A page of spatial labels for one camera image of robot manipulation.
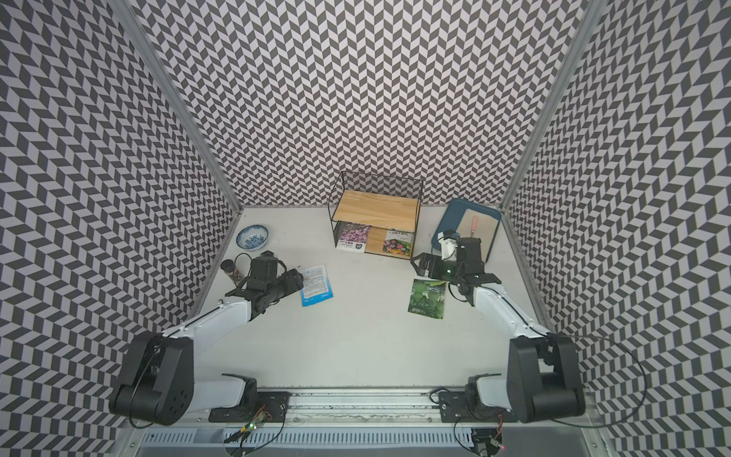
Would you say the blue patterned ceramic bowl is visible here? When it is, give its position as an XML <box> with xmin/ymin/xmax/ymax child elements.
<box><xmin>236</xmin><ymin>225</ymin><xmax>270</xmax><ymax>252</ymax></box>

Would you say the purple flower seed bag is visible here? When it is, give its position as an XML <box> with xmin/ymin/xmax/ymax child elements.
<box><xmin>336</xmin><ymin>223</ymin><xmax>370</xmax><ymax>253</ymax></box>

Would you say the aluminium front rail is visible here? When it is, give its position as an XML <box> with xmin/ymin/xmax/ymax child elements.
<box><xmin>128</xmin><ymin>387</ymin><xmax>603</xmax><ymax>428</ymax></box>

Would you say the pink handled metal spoon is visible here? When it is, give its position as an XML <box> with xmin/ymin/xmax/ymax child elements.
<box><xmin>470</xmin><ymin>216</ymin><xmax>479</xmax><ymax>237</ymax></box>

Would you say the green white seed bag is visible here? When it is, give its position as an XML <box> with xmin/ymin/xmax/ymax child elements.
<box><xmin>301</xmin><ymin>265</ymin><xmax>333</xmax><ymax>308</ymax></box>

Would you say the left base wiring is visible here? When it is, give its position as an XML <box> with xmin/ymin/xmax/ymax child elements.
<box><xmin>223</xmin><ymin>406</ymin><xmax>287</xmax><ymax>457</ymax></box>

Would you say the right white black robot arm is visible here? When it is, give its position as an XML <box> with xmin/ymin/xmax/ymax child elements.
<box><xmin>411</xmin><ymin>230</ymin><xmax>586</xmax><ymax>426</ymax></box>

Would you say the small dark spice jar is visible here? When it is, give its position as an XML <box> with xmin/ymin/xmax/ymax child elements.
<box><xmin>220</xmin><ymin>259</ymin><xmax>244</xmax><ymax>286</ymax></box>

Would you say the green lotus seed bag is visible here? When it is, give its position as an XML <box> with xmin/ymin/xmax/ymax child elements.
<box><xmin>407</xmin><ymin>279</ymin><xmax>447</xmax><ymax>320</ymax></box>

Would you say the base wiring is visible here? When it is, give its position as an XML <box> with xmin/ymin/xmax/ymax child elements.
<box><xmin>453</xmin><ymin>406</ymin><xmax>506</xmax><ymax>457</ymax></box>
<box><xmin>223</xmin><ymin>406</ymin><xmax>287</xmax><ymax>457</ymax></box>

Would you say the colourful flower seed bag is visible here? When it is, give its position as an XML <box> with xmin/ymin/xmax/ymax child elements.
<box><xmin>382</xmin><ymin>230</ymin><xmax>413</xmax><ymax>259</ymax></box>

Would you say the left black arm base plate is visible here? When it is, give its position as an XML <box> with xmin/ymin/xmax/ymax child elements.
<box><xmin>209</xmin><ymin>390</ymin><xmax>291</xmax><ymax>424</ymax></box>

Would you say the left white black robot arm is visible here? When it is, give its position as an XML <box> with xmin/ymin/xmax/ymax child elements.
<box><xmin>109</xmin><ymin>251</ymin><xmax>304</xmax><ymax>428</ymax></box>

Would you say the right base wiring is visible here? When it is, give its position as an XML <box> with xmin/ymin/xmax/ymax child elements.
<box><xmin>453</xmin><ymin>406</ymin><xmax>506</xmax><ymax>457</ymax></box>

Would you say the black wire wooden shelf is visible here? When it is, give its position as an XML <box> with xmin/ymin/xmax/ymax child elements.
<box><xmin>327</xmin><ymin>171</ymin><xmax>425</xmax><ymax>260</ymax></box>

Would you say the teal plastic tray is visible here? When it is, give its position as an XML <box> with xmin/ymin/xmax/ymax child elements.
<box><xmin>431</xmin><ymin>198</ymin><xmax>503</xmax><ymax>251</ymax></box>

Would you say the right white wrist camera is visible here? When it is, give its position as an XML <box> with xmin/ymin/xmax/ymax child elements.
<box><xmin>437</xmin><ymin>230</ymin><xmax>459</xmax><ymax>261</ymax></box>

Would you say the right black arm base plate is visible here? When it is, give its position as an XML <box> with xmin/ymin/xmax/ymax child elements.
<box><xmin>430</xmin><ymin>390</ymin><xmax>518</xmax><ymax>424</ymax></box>

